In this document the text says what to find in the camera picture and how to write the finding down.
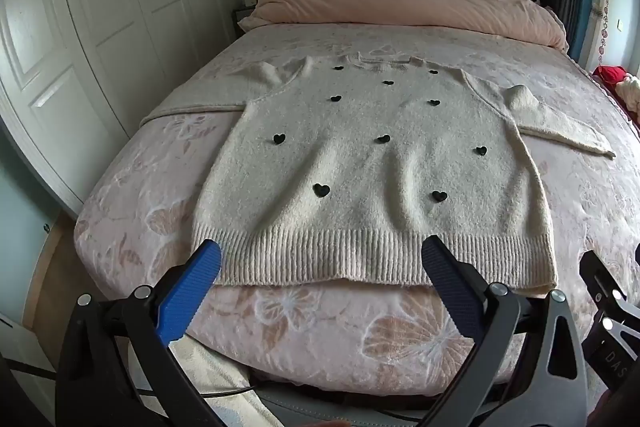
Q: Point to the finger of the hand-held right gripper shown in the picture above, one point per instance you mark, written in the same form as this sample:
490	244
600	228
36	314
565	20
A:
602	292

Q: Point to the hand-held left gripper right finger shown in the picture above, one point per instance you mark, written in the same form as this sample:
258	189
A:
450	289

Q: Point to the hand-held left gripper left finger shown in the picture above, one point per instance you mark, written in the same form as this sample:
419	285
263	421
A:
192	292

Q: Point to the cream sweater with black hearts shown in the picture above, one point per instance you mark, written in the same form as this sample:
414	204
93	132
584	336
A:
375	187

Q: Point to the cream textured cloth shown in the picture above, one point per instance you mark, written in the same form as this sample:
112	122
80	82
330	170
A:
225	369

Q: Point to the bed with floral cover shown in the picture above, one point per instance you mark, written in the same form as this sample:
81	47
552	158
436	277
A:
150	207

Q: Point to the grey bed footboard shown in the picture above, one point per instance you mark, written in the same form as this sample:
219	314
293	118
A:
325	408

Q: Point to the cream cloth bundle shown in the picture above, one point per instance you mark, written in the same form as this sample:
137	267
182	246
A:
631	94

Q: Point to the red cloth bundle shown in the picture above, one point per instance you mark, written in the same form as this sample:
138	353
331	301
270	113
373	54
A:
611	74

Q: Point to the dark nightstand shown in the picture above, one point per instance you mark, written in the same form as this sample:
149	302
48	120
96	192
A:
243	21

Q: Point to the peach duvet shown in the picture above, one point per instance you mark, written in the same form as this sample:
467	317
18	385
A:
400	2

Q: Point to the white wardrobe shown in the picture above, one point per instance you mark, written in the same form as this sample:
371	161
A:
125	7

